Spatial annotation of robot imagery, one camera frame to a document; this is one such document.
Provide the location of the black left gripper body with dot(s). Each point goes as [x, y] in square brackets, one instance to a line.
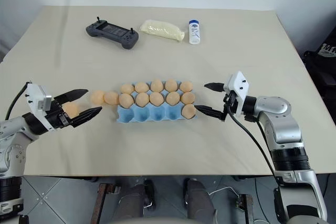
[56, 119]

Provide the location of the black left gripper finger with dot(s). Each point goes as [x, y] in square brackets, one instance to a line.
[74, 94]
[86, 116]

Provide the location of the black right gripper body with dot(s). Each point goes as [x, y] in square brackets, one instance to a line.
[230, 102]

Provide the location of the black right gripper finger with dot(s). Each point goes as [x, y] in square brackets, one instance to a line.
[211, 112]
[215, 86]

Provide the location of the beige egg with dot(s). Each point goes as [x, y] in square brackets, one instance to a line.
[173, 98]
[188, 98]
[187, 86]
[127, 88]
[157, 98]
[141, 87]
[126, 101]
[189, 111]
[71, 110]
[171, 84]
[157, 85]
[142, 100]
[97, 98]
[112, 98]

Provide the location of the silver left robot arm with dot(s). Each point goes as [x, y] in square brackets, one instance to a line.
[11, 140]

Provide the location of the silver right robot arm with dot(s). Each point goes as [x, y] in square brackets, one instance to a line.
[283, 124]

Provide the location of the blue egg tray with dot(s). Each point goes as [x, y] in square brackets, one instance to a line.
[143, 116]

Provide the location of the white bottle with blue cap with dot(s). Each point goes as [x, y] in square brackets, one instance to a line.
[194, 33]

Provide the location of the grey handheld game controller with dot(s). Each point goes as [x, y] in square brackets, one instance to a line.
[113, 32]

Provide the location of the clear bag of yellow grains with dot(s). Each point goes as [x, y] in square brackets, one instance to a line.
[160, 30]

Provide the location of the rusty metal bar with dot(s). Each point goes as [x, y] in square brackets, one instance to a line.
[106, 197]
[245, 208]

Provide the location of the dark rounded shape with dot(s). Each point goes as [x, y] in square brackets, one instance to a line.
[198, 200]
[135, 200]

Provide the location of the black bag with white print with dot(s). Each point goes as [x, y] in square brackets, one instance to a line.
[321, 61]

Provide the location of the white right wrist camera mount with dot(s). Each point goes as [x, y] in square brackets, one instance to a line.
[239, 85]

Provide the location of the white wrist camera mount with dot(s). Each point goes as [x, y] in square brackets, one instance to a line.
[35, 95]
[239, 85]

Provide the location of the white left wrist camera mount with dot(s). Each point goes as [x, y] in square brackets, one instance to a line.
[35, 95]

